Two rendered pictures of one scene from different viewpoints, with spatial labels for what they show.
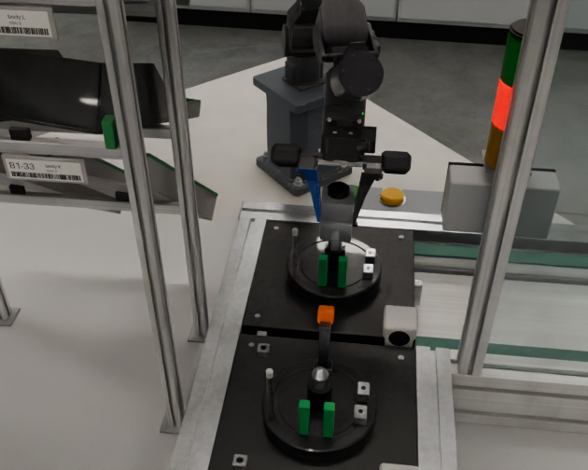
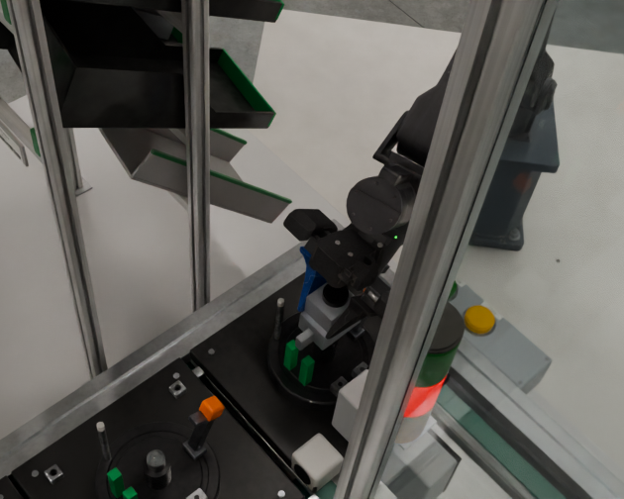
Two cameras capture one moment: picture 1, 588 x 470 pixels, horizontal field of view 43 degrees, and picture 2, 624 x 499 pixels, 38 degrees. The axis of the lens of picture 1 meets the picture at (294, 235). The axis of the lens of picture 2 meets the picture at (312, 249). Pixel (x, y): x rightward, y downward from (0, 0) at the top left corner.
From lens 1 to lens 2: 0.56 m
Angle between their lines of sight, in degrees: 28
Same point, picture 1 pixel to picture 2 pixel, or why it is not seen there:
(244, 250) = (281, 272)
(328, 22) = (412, 119)
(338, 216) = (318, 320)
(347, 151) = (329, 271)
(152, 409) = not seen: hidden behind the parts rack
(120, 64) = (34, 98)
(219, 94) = not seen: hidden behind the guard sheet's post
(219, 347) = (158, 355)
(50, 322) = (101, 218)
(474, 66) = not seen: outside the picture
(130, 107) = (43, 136)
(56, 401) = (39, 296)
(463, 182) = (350, 399)
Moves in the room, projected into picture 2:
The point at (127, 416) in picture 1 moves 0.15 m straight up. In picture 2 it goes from (72, 351) to (58, 290)
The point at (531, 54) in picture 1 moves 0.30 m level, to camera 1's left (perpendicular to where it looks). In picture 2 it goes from (379, 350) to (105, 135)
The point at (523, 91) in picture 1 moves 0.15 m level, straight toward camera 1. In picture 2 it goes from (371, 376) to (191, 460)
